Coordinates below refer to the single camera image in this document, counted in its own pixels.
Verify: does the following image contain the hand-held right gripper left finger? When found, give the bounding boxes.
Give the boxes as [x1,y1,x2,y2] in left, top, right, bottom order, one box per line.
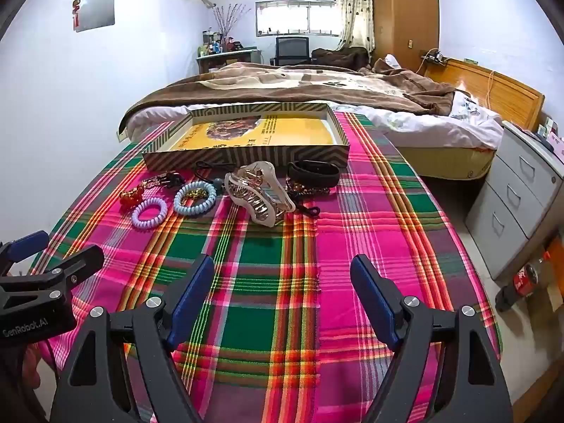
[49,254,216,423]

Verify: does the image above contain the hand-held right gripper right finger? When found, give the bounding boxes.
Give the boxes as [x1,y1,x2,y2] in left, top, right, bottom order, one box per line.
[350,254,514,423]

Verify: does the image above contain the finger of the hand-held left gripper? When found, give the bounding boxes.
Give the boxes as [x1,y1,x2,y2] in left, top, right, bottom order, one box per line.
[0,230,50,276]
[0,244,105,313]

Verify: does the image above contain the purple coil hair tie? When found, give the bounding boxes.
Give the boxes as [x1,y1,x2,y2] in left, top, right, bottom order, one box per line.
[131,198,169,229]

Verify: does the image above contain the red bead bracelet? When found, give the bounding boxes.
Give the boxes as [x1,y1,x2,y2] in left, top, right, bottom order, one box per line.
[120,185,146,209]

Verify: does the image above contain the clear gold hair claw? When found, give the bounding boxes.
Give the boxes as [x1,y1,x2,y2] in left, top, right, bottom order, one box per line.
[225,161,296,228]

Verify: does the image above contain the black wristband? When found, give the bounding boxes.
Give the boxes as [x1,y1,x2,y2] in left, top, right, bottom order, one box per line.
[287,160,340,188]

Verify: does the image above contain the yellow printed tray mat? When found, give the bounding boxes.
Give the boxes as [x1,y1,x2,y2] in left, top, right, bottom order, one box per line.
[142,102,351,172]

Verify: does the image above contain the person's left hand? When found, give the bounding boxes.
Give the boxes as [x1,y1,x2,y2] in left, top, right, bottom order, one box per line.
[20,344,45,388]

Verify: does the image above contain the plaid tablecloth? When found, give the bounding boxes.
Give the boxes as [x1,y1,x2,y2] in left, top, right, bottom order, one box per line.
[29,110,503,423]

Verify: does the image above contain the crystal bead hair clip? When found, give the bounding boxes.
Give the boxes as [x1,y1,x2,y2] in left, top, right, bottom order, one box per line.
[143,173,183,191]

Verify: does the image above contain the cola bottle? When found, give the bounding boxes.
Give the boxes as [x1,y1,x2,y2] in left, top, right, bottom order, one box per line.
[494,260,545,313]

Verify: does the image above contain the grey drawer cabinet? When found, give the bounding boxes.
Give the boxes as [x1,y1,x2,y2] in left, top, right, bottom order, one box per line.
[465,121,564,280]

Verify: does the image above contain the orange cardboard piece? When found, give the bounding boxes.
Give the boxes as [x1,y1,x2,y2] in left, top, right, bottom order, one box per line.
[540,235,564,311]

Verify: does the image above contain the bed with brown blanket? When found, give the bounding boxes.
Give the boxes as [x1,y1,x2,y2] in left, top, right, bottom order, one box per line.
[121,62,456,130]

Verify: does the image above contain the pink floral box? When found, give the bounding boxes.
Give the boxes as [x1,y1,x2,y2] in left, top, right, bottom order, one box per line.
[535,117,564,161]

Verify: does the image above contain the wooden desk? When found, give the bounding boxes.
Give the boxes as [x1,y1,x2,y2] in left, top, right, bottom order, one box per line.
[196,48,260,75]

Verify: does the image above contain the dark bag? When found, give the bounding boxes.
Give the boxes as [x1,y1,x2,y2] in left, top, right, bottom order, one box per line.
[311,47,371,69]

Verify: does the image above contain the wooden bed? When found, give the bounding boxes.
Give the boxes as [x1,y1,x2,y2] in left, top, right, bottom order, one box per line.
[397,57,545,181]

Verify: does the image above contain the group of bottles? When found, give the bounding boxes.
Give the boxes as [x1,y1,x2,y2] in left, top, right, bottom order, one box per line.
[200,31,247,56]

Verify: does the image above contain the black office chair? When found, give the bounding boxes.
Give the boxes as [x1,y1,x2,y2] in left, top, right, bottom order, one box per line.
[270,36,311,67]

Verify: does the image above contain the vase of dry branches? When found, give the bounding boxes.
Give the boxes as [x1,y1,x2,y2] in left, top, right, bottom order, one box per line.
[213,4,252,49]

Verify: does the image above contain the wooden wardrobe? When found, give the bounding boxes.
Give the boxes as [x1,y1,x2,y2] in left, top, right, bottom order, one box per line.
[370,0,441,69]

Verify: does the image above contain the patterned curtain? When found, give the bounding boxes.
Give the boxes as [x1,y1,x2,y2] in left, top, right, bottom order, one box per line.
[333,0,375,54]

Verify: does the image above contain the window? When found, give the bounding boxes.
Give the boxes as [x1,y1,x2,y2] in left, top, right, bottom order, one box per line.
[255,0,340,38]

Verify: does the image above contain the blue coil hair tie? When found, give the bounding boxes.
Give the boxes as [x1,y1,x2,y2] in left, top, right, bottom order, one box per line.
[173,180,217,217]

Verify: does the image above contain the black hair tie with ball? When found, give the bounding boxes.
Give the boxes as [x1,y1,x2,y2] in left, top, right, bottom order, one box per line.
[195,161,236,187]

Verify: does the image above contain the silver wall sheet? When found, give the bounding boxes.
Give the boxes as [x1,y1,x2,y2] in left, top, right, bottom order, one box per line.
[73,0,116,33]

